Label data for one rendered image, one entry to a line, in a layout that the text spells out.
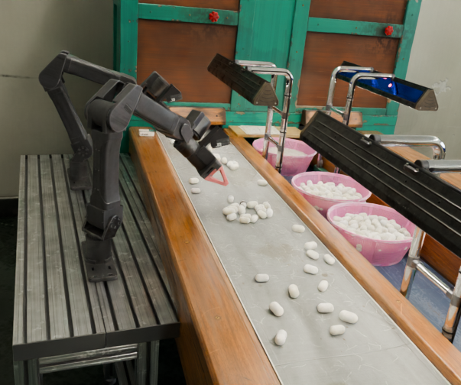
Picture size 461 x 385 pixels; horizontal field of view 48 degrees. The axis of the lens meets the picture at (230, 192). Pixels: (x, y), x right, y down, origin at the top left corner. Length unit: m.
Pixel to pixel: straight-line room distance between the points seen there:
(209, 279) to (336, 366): 0.33
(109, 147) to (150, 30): 1.06
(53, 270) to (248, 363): 0.62
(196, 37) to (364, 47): 0.80
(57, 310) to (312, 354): 0.56
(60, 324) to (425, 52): 3.30
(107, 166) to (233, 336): 0.53
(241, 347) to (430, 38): 3.28
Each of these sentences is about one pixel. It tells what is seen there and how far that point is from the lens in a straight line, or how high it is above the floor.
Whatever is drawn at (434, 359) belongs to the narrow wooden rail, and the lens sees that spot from 1.07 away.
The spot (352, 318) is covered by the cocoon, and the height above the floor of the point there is 0.76.
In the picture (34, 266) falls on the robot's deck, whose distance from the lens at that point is 1.38.
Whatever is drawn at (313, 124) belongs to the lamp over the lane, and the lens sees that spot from 1.19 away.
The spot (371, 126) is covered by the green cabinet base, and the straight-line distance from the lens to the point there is 2.66.
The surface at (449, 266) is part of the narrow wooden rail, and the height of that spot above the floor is 0.71.
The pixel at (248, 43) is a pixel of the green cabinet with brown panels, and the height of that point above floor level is 1.14.
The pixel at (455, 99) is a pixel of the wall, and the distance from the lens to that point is 4.26.
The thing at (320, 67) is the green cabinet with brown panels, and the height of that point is 1.05.
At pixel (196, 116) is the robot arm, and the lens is 1.49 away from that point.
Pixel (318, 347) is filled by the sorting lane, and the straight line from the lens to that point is 1.03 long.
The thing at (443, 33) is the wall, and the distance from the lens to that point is 4.05.
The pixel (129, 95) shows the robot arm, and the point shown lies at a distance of 1.24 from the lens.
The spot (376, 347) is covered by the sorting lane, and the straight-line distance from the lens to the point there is 1.07.
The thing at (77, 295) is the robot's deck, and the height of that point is 0.67.
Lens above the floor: 1.35
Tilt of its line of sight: 21 degrees down
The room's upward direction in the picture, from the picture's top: 5 degrees clockwise
